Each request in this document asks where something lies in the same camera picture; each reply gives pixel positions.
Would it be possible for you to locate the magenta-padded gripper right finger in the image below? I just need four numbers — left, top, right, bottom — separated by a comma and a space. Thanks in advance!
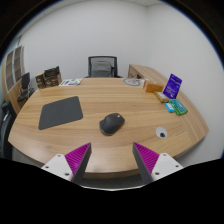
132, 142, 184, 185

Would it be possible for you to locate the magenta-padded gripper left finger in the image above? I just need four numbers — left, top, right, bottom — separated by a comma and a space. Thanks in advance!
41, 142, 92, 185

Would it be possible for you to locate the black computer mouse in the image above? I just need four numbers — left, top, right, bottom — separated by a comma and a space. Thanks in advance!
98, 112, 126, 137

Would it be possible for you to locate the dark grey mouse pad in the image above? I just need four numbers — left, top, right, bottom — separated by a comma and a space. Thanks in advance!
38, 95, 84, 131

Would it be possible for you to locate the small blue box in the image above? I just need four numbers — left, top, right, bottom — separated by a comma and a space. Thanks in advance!
164, 101, 176, 113

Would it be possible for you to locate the green flat box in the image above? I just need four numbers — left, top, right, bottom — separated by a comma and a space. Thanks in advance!
168, 98, 189, 116

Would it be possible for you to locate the large black office chair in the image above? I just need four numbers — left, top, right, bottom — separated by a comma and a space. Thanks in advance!
0, 99, 18, 159

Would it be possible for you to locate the small tan box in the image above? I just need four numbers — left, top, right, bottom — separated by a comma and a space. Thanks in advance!
154, 91, 170, 103

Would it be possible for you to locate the orange cardboard box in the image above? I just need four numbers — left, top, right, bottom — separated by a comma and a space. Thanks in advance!
143, 80, 165, 94

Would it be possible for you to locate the purple upright card pack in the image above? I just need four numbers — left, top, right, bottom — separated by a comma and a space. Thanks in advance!
162, 73, 183, 100

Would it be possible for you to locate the large brown cardboard box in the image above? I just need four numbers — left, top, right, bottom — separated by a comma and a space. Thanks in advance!
44, 73, 63, 88

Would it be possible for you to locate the white green printed leaflet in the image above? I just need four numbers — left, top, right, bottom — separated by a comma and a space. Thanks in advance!
58, 78, 83, 87

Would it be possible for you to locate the small brown cardboard box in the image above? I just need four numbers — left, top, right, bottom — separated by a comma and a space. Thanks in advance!
34, 72, 47, 90

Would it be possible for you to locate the round grey disc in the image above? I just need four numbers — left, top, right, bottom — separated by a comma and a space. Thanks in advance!
122, 77, 146, 88

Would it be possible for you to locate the black box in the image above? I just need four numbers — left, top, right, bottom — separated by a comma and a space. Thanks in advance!
43, 65, 62, 80

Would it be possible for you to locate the wooden side desk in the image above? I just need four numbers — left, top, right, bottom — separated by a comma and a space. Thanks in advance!
127, 63, 169, 86

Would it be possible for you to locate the grey backpack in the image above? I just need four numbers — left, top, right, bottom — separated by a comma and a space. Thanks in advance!
90, 60, 114, 79

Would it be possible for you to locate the wooden shelf unit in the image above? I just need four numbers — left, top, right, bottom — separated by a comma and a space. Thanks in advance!
1, 45, 34, 114

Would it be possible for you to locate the black mesh office chair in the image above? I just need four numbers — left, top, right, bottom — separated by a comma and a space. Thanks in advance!
84, 55, 123, 79

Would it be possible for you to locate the white round cable grommet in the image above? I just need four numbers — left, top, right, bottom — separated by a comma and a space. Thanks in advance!
155, 126, 169, 140

